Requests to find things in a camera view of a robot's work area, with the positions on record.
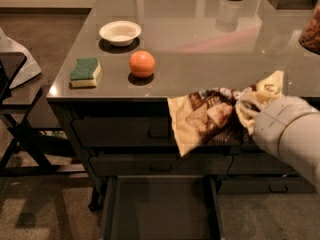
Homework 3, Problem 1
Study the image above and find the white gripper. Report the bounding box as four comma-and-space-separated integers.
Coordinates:
235, 70, 319, 158

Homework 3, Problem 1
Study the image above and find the brown sea salt chip bag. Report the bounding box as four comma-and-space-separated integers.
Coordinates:
167, 88, 251, 157

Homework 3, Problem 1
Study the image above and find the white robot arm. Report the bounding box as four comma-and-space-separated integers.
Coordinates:
235, 71, 320, 192

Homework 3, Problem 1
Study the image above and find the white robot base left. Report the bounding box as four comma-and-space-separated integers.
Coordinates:
0, 27, 41, 89

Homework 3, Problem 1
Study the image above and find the top right drawer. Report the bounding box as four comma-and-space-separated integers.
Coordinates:
241, 115, 320, 152

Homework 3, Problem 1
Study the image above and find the middle right drawer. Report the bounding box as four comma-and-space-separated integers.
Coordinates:
228, 153, 296, 175

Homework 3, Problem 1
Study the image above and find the bottom right drawer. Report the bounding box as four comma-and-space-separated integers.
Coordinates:
219, 178, 315, 194

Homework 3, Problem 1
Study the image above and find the middle left drawer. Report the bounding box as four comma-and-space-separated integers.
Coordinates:
90, 154, 233, 176

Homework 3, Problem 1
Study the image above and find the dark counter cabinet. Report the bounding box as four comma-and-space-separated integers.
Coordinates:
45, 0, 320, 240

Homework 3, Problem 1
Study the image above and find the open bottom left drawer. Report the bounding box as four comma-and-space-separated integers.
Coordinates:
99, 176, 225, 240

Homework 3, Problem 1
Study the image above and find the top left drawer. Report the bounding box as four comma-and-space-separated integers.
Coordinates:
71, 116, 252, 148

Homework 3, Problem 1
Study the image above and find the glass jar of nuts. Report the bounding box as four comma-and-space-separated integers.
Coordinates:
299, 3, 320, 54

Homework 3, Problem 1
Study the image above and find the orange round fruit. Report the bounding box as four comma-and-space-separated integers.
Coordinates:
129, 50, 155, 78

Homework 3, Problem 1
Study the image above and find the white bowl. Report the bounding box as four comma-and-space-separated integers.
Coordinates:
99, 21, 141, 47

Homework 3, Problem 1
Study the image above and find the green and yellow sponge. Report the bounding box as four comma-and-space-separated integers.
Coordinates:
70, 57, 101, 88

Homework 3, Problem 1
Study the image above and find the dark folding side table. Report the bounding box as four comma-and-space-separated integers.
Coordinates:
0, 56, 85, 177

